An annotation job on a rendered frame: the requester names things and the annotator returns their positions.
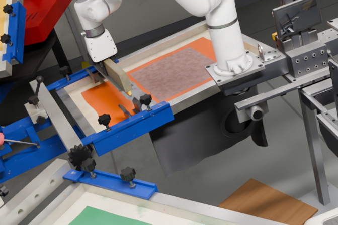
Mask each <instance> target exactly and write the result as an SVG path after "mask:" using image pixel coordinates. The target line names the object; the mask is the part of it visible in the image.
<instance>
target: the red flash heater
mask: <svg viewBox="0 0 338 225"><path fill-rule="evenodd" d="M71 1H72V0H23V7H24V8H25V9H26V20H25V36H24V46H27V45H31V44H35V43H39V42H43V41H45V39H46V38H47V36H48V35H49V34H50V32H51V31H52V29H53V28H54V26H55V25H56V23H57V22H58V20H59V19H60V17H61V16H62V14H63V13H64V11H65V10H66V8H67V7H68V5H69V4H70V2H71Z"/></svg>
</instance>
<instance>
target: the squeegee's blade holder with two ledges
mask: <svg viewBox="0 0 338 225"><path fill-rule="evenodd" d="M93 67H94V68H95V69H96V70H97V71H98V72H100V73H101V74H102V75H103V76H104V77H105V78H106V79H107V80H108V81H109V82H110V83H111V84H112V85H113V86H114V87H115V88H116V89H117V90H118V91H119V92H122V91H123V90H122V88H121V87H120V86H119V85H118V84H117V83H116V82H115V81H114V80H113V79H112V78H111V77H110V76H106V75H105V74H103V73H102V70H101V68H100V67H98V66H96V65H93Z"/></svg>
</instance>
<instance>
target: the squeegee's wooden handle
mask: <svg viewBox="0 0 338 225"><path fill-rule="evenodd" d="M102 63H103V65H104V66H105V68H106V70H107V73H108V75H109V76H110V77H111V78H112V79H113V80H114V81H115V82H116V83H117V84H118V85H119V86H120V87H121V88H122V90H123V91H124V92H125V93H127V92H129V91H131V90H133V89H132V86H131V83H130V81H129V78H128V75H127V73H126V72H125V71H124V70H123V69H121V68H120V67H119V66H118V65H117V64H116V63H115V62H113V61H112V60H111V59H110V58H107V59H104V60H102Z"/></svg>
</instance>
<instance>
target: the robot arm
mask: <svg viewBox="0 0 338 225"><path fill-rule="evenodd" d="M175 1H177V2H178V3H179V4H180V5H181V6H182V7H183V8H184V9H185V10H187V11H188V12H189V13H191V14H193V15H195V16H198V17H202V16H205V17H206V22H207V27H208V30H209V34H210V38H211V42H212V45H213V49H214V53H215V57H216V60H217V62H216V64H215V65H214V71H215V73H216V74H218V75H221V76H233V75H237V74H240V73H243V72H245V71H247V70H248V69H249V68H250V67H251V66H252V64H253V60H252V57H251V56H249V55H247V54H246V51H245V47H244V43H243V39H242V34H241V30H240V26H239V22H238V17H237V13H236V8H235V2H234V0H175ZM121 3H122V0H78V1H76V2H75V4H74V8H75V10H76V13H77V15H78V18H79V20H80V23H81V25H82V28H83V32H82V33H81V36H85V42H86V46H87V49H88V53H89V56H90V57H89V65H96V66H98V67H100V68H101V70H102V73H103V74H105V75H106V76H108V73H107V70H106V68H105V66H104V65H103V63H102V60H104V59H107V58H110V59H111V60H112V61H113V62H115V61H116V57H117V55H118V54H119V53H120V51H121V50H120V49H119V48H117V47H116V46H115V43H114V41H113V39H112V37H111V35H110V33H109V31H108V30H107V29H105V28H104V26H103V23H102V20H103V19H105V18H106V17H107V16H109V15H110V14H111V13H113V12H114V11H116V10H117V9H118V8H119V7H120V5H121Z"/></svg>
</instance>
